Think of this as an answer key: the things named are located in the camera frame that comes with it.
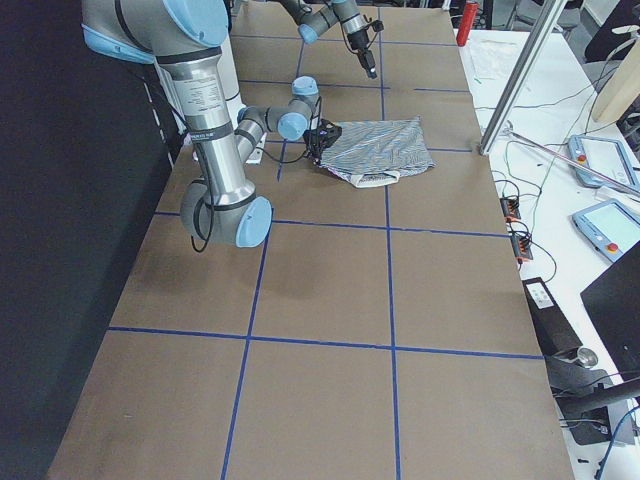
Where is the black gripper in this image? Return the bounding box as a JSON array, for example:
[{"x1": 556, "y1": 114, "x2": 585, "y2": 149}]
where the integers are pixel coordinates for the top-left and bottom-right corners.
[
  {"x1": 347, "y1": 19, "x2": 384, "y2": 79},
  {"x1": 303, "y1": 119, "x2": 342, "y2": 166}
]

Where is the navy white striped polo shirt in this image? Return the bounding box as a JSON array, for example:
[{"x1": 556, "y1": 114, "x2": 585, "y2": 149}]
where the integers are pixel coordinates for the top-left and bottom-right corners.
[{"x1": 316, "y1": 116, "x2": 436, "y2": 188}]

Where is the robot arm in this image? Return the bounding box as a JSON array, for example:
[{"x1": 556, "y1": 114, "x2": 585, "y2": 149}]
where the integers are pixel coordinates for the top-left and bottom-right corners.
[
  {"x1": 278, "y1": 0, "x2": 384, "y2": 79},
  {"x1": 82, "y1": 1, "x2": 321, "y2": 248}
]

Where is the red cylinder bottle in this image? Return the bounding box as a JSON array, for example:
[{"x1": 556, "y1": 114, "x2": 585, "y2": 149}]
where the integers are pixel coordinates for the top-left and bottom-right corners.
[{"x1": 456, "y1": 1, "x2": 478, "y2": 47}]

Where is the orange black connector block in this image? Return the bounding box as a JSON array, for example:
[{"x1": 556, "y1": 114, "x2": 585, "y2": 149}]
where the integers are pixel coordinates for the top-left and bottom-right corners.
[
  {"x1": 499, "y1": 196, "x2": 521, "y2": 223},
  {"x1": 511, "y1": 231, "x2": 533, "y2": 264}
]

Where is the metal reacher grabber tool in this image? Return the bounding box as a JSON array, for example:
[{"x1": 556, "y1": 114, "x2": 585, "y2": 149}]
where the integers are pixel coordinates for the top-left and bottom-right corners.
[{"x1": 501, "y1": 122, "x2": 639, "y2": 197}]

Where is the far blue teach pendant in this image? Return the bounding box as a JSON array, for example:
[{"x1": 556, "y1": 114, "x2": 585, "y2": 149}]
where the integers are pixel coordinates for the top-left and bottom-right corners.
[{"x1": 568, "y1": 135, "x2": 639, "y2": 191}]

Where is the blue teach pendant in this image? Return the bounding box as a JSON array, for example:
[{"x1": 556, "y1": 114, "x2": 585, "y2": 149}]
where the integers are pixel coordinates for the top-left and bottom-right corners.
[
  {"x1": 568, "y1": 135, "x2": 639, "y2": 191},
  {"x1": 571, "y1": 199, "x2": 639, "y2": 263}
]

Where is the near blue teach pendant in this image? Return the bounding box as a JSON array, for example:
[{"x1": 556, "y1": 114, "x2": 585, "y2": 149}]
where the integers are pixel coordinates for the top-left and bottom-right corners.
[{"x1": 571, "y1": 199, "x2": 639, "y2": 263}]

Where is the black power strip box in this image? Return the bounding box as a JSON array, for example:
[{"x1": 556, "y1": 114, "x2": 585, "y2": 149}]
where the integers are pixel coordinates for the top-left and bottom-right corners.
[{"x1": 522, "y1": 277, "x2": 583, "y2": 356}]

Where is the black monitor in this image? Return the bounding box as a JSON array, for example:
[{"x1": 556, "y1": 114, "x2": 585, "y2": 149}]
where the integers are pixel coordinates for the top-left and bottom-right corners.
[{"x1": 581, "y1": 250, "x2": 639, "y2": 371}]

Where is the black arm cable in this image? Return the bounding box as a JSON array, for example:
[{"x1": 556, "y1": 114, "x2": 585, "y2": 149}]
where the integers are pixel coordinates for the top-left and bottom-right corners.
[{"x1": 189, "y1": 94, "x2": 326, "y2": 254}]

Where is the aluminium frame post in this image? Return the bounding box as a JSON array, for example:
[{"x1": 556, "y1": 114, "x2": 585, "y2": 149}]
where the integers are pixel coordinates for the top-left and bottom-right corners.
[{"x1": 478, "y1": 0, "x2": 567, "y2": 155}]

